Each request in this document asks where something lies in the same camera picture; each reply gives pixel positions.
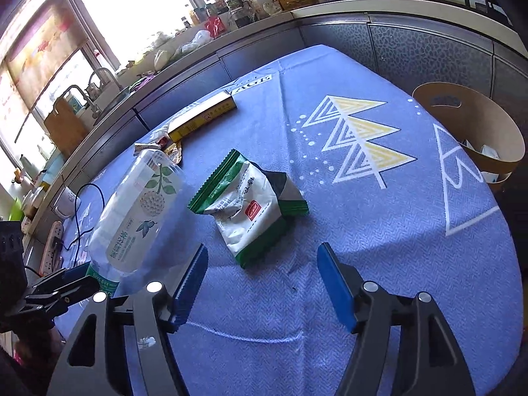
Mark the wooden cutting board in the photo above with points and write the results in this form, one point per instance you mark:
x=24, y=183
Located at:
x=66, y=130

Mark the green label sauce bottle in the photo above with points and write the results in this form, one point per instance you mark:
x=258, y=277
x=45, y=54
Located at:
x=238, y=12

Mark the square steel faucet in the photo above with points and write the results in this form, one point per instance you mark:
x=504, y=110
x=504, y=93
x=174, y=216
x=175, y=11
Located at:
x=86, y=101

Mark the blue patterned tablecloth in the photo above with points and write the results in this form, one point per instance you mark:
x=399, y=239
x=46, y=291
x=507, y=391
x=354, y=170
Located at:
x=371, y=235

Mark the tall curved steel faucet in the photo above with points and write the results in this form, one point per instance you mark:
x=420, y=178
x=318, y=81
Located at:
x=111, y=78

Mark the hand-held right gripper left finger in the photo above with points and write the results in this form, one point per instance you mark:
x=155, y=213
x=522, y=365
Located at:
x=189, y=284

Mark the small brown gold wrapper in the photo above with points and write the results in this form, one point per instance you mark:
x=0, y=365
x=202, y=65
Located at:
x=173, y=150

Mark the white power strip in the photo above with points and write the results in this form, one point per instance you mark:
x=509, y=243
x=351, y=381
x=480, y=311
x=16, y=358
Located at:
x=52, y=247

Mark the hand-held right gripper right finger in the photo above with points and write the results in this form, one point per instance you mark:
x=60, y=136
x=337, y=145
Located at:
x=336, y=284

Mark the tan round waste bin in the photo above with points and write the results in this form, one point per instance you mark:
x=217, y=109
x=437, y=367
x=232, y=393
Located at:
x=462, y=111

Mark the white green vegetable bag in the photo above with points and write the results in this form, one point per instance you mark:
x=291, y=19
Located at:
x=162, y=60

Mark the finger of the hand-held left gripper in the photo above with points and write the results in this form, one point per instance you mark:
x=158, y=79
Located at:
x=66, y=295
x=62, y=278

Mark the leaf print wipes pack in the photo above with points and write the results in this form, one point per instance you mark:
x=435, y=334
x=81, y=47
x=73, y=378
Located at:
x=136, y=214

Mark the grey kitchen counter cabinets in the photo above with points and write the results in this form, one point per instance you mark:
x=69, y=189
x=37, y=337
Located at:
x=412, y=53

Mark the green white snack packet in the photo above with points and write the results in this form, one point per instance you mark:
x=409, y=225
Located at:
x=247, y=214

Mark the white plastic bag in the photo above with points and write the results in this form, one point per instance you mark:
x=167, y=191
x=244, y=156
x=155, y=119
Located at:
x=198, y=40

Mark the red plastic bag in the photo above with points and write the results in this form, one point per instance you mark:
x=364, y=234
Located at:
x=215, y=27

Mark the long yellow box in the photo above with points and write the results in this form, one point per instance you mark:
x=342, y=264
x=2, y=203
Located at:
x=202, y=115

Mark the printed window blind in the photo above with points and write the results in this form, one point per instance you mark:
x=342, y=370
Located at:
x=41, y=49

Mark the white mug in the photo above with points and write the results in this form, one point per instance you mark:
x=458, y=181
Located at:
x=65, y=204

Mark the clear plastic wrapper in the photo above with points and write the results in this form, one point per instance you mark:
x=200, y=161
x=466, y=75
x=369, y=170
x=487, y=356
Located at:
x=150, y=140

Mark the white plastic jug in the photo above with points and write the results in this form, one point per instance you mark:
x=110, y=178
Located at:
x=255, y=2

